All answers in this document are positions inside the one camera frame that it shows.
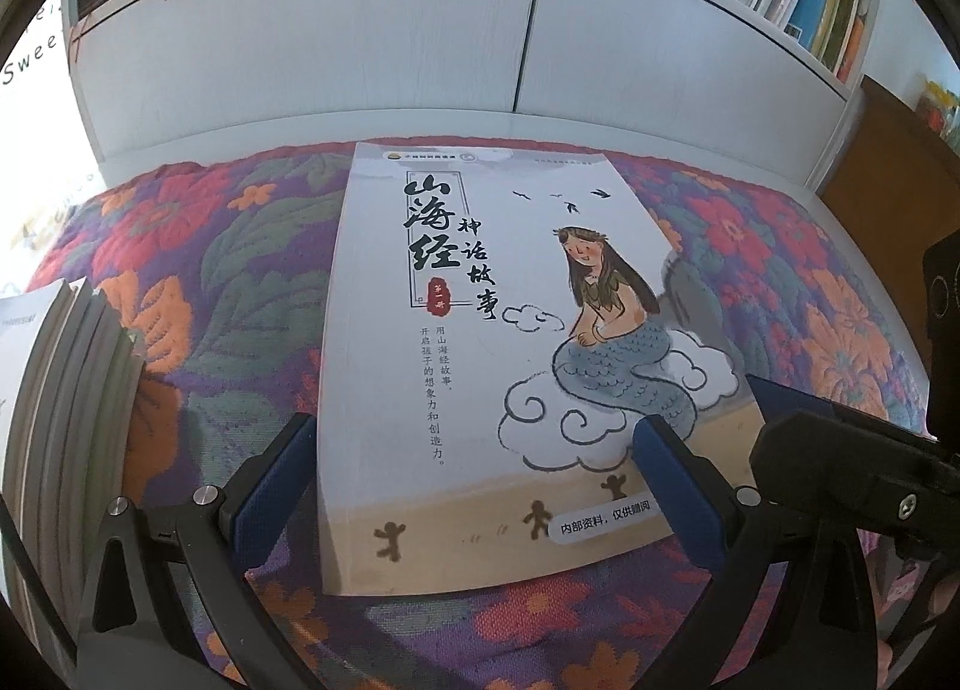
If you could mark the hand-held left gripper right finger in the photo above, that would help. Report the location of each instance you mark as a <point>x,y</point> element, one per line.
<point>679,495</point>

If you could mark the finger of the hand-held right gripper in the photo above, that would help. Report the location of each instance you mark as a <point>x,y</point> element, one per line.
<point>784,399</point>

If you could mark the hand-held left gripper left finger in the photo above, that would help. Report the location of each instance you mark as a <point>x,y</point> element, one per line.
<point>274,487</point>

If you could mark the stack of books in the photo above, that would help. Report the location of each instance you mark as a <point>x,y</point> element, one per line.
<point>82,397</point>

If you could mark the white mermaid cover book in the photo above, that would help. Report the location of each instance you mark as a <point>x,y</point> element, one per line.
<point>465,375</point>

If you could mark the brown wooden cabinet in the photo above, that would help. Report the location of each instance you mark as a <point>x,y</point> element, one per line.
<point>885,157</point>

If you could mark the floral purple blanket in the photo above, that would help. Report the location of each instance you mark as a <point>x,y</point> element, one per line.
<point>225,262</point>

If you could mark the white bookshelf cabinet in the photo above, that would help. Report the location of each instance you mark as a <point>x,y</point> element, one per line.
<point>300,37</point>

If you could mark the black lettering wall decal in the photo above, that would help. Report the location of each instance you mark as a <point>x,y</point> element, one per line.
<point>30,52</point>

